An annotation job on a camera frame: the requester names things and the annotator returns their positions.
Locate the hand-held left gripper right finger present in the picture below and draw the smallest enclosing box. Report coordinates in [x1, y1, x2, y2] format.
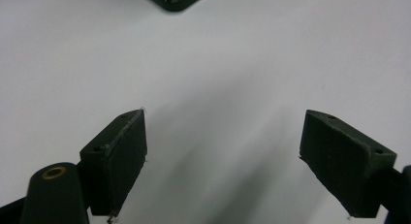
[299, 109, 405, 218]

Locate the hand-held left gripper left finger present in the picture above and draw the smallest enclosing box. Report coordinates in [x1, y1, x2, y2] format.
[77, 108, 148, 218]

